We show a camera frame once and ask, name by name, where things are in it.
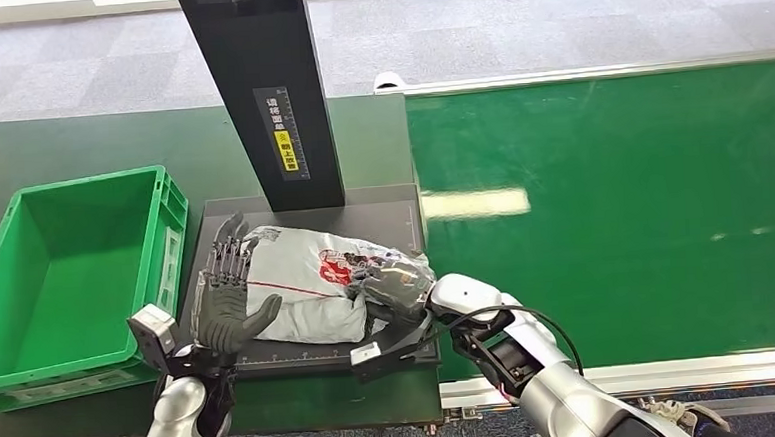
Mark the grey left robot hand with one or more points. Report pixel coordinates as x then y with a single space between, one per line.
223 312

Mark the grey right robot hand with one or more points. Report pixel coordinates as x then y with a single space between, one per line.
398 286

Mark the grey package with red print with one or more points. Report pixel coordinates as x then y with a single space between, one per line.
305 294

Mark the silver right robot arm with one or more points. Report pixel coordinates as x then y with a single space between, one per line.
556 394

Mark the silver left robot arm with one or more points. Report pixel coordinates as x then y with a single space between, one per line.
173 427

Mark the white conveyor roller cap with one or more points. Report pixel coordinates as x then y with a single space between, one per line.
387 80

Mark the green conveyor belt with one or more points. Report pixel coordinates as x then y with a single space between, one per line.
623 165

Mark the green plastic crate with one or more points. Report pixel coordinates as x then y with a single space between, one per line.
66 287

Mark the black and yellow column label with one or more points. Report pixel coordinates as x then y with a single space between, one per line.
282 133

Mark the dark green table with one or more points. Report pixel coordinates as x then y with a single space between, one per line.
91 139

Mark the black scanner column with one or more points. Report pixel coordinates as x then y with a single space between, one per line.
259 51

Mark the grey patterned shoe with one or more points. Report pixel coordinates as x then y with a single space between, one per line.
683 414

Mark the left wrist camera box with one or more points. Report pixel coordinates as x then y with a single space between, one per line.
153 335

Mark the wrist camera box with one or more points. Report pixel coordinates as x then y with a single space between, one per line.
382 360
153 335

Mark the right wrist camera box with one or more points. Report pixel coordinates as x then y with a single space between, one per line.
382 360

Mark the metal conveyor bracket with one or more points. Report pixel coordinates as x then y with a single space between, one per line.
464 414

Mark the wide aluminium conveyor rail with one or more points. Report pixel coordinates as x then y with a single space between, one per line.
668 373

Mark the thin aluminium conveyor rail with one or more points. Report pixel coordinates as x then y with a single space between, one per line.
585 72

